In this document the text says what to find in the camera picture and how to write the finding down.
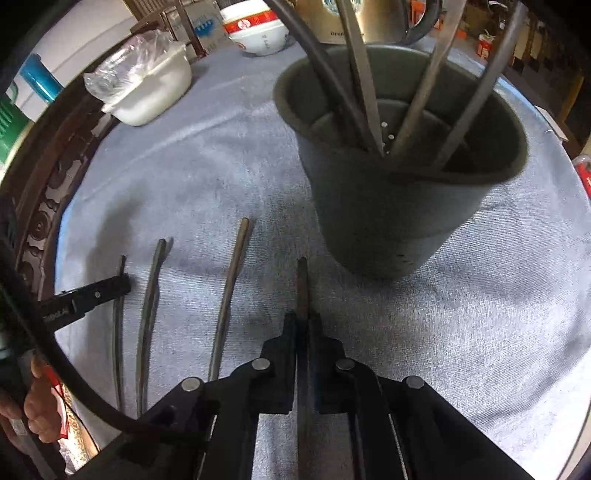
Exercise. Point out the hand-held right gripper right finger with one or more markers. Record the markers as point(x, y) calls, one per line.
point(330, 369)

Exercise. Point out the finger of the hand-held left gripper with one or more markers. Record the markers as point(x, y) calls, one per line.
point(83, 300)

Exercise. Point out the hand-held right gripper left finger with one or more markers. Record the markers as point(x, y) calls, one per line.
point(277, 369)

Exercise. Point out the dark wooden chopstick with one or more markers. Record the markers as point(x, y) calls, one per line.
point(118, 350)
point(150, 314)
point(362, 83)
point(228, 300)
point(485, 87)
point(318, 60)
point(427, 87)

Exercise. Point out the dark green chopstick holder cup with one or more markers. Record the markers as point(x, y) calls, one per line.
point(383, 217)

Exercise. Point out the person's left hand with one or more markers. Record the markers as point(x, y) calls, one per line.
point(44, 406)

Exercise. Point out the carved wooden sideboard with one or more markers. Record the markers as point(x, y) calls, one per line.
point(60, 175)

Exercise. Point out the green thermos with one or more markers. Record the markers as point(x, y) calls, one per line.
point(10, 129)

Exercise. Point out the white plastic container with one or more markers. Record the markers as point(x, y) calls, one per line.
point(152, 92)

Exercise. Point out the blue thermos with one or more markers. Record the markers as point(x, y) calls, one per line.
point(39, 78)

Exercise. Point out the slatted wooden chair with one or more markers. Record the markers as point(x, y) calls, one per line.
point(184, 23)

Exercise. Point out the white patterned bowl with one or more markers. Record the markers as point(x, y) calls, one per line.
point(263, 42)

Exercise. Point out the white red-rimmed bowl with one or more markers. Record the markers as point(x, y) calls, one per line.
point(251, 23)

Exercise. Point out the gold electric kettle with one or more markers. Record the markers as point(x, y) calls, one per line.
point(378, 23)

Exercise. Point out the red carton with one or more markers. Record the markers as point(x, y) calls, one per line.
point(485, 46)

